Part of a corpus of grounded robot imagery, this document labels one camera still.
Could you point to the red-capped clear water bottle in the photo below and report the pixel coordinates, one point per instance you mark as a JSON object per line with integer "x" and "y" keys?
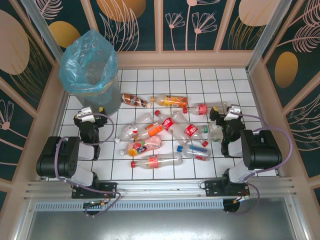
{"x": 201, "y": 109}

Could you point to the cola bottle red label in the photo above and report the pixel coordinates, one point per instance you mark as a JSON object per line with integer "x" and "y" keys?
{"x": 191, "y": 130}
{"x": 168, "y": 123}

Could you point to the brown coffee drink bottle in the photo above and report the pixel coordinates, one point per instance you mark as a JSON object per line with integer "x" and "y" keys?
{"x": 133, "y": 100}

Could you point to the blue-capped clear bottle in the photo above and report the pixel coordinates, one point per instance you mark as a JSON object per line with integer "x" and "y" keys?
{"x": 195, "y": 151}

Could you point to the orange juice bottle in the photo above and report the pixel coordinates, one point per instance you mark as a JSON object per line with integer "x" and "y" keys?
{"x": 172, "y": 100}

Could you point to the pink peach drink bottle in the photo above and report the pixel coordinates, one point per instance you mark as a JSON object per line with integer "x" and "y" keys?
{"x": 147, "y": 143}

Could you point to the clear bottle orange sleeve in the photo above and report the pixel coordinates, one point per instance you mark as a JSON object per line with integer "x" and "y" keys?
{"x": 155, "y": 130}

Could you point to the clear bottle orange-red label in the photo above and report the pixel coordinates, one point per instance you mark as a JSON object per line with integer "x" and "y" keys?
{"x": 155, "y": 161}

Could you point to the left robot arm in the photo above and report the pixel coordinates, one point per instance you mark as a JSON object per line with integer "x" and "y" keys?
{"x": 62, "y": 160}

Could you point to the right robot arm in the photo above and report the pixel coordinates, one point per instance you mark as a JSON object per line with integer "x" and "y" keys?
{"x": 262, "y": 150}

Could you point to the blue plastic bin liner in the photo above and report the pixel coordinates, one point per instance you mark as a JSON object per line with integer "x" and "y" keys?
{"x": 75, "y": 62}

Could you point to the grey metal panel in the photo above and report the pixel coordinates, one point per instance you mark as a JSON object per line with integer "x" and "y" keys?
{"x": 160, "y": 225}

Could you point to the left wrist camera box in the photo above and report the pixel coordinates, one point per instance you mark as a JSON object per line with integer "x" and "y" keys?
{"x": 86, "y": 115}

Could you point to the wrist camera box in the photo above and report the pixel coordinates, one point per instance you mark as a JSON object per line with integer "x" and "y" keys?
{"x": 233, "y": 110}
{"x": 86, "y": 115}

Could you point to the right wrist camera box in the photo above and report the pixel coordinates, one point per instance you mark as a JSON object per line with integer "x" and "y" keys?
{"x": 233, "y": 110}

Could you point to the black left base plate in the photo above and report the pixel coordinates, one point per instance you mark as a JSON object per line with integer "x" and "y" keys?
{"x": 107, "y": 188}

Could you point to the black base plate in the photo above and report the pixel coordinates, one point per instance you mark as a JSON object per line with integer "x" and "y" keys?
{"x": 212, "y": 188}
{"x": 107, "y": 188}

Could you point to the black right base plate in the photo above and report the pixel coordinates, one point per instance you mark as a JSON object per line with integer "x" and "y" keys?
{"x": 212, "y": 188}

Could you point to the aluminium mounting rail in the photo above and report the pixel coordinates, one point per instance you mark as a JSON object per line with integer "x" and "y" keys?
{"x": 162, "y": 186}

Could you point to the aluminium corner post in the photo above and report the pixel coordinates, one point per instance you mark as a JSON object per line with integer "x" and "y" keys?
{"x": 42, "y": 27}
{"x": 267, "y": 32}

